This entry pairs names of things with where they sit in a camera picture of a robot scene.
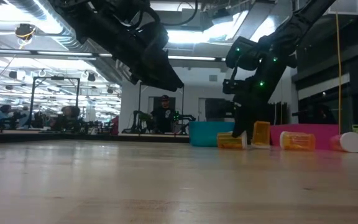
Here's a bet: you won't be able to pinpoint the long ceiling tube light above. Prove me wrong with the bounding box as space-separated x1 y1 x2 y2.
0 48 226 62

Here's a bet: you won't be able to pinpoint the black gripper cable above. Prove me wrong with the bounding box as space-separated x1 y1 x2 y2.
158 0 200 27

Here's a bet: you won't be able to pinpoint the seated person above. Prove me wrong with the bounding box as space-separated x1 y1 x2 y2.
53 105 81 131
0 104 14 123

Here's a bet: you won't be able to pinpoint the orange pill bottle white cap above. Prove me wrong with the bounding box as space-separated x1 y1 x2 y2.
329 131 358 154
250 121 271 149
216 131 248 150

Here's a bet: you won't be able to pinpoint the black curtain panels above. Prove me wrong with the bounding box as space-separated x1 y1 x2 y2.
267 101 289 125

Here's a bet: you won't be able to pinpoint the round black ceiling fixture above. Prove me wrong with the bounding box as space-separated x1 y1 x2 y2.
14 23 37 41

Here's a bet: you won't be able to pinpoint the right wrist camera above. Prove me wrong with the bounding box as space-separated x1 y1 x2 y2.
222 78 246 95

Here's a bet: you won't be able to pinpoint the large orange pill bottle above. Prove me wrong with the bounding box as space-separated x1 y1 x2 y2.
279 131 316 152

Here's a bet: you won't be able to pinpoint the standing person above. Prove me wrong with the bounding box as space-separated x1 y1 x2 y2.
149 94 180 134

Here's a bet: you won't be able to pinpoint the blue plastic bin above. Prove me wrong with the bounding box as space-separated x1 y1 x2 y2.
188 121 236 147

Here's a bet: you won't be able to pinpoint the red plastic bin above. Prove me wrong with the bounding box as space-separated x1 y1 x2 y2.
269 123 341 151

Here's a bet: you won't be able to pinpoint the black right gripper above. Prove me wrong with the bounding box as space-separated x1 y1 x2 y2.
231 57 287 144

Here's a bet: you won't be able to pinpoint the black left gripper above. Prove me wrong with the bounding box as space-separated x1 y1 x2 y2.
110 29 185 92

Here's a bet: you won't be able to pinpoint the black metal rig frame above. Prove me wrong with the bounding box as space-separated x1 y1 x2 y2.
137 81 185 135
30 76 81 128

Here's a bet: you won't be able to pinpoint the black aluminium table frame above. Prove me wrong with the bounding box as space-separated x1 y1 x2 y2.
0 132 358 154

